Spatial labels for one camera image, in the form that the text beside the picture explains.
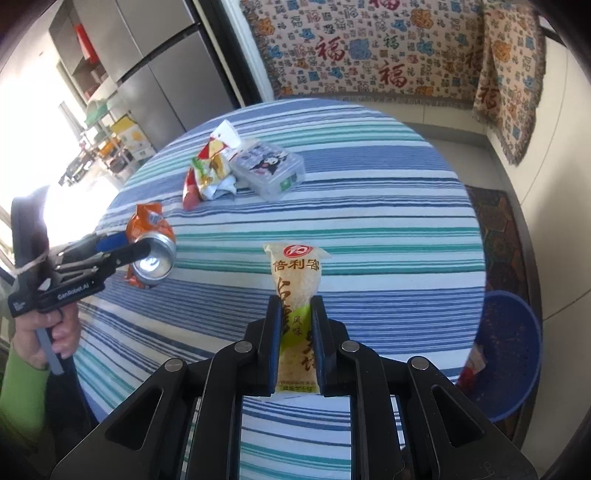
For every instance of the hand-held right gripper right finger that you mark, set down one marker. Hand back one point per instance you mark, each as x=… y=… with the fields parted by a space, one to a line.
x=318 y=327

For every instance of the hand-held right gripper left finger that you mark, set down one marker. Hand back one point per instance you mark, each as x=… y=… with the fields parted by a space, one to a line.
x=277 y=327

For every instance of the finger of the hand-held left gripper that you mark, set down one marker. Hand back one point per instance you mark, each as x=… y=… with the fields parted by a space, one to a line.
x=115 y=241
x=134 y=253

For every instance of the cream rice cracker packet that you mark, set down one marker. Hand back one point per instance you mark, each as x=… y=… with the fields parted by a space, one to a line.
x=295 y=277

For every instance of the blue plastic basin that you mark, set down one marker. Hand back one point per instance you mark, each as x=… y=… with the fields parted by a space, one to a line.
x=508 y=346

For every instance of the person's left forearm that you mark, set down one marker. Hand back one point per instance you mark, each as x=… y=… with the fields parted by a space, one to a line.
x=23 y=401

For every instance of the person's left hand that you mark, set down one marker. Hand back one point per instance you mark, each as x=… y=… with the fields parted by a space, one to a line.
x=69 y=332

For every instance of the red snack packet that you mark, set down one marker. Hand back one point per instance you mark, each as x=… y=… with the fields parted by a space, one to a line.
x=190 y=191

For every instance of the green white sachet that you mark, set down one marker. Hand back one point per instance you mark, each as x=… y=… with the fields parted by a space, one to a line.
x=212 y=182

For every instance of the yellow cardboard box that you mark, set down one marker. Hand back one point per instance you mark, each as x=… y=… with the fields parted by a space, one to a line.
x=134 y=136

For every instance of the white torn cartoon packet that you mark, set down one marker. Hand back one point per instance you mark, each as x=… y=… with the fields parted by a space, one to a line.
x=224 y=136

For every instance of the clear cartoon-lid plastic box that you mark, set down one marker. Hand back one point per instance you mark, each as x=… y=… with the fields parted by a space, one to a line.
x=268 y=166

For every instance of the white red wrapper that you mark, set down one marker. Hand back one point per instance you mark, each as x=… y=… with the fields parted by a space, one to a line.
x=473 y=367

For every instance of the storage shelf rack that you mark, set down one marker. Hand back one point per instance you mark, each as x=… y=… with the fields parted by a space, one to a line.
x=87 y=69

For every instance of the grey refrigerator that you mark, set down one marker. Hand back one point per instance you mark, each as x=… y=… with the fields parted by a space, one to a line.
x=161 y=69

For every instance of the dark patterned rug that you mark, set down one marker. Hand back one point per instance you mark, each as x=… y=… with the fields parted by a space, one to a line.
x=498 y=235

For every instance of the printed blanket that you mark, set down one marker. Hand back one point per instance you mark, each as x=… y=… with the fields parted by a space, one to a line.
x=369 y=46
x=508 y=78

